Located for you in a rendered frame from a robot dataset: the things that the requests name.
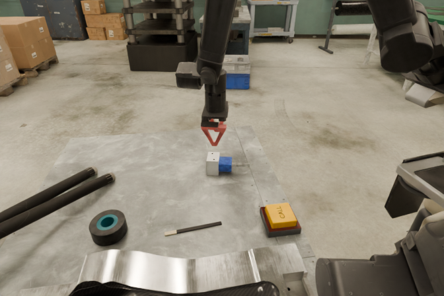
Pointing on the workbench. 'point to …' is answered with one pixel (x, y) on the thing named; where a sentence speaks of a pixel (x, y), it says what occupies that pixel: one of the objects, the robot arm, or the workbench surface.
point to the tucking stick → (192, 228)
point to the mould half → (184, 271)
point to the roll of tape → (108, 227)
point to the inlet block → (221, 164)
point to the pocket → (298, 284)
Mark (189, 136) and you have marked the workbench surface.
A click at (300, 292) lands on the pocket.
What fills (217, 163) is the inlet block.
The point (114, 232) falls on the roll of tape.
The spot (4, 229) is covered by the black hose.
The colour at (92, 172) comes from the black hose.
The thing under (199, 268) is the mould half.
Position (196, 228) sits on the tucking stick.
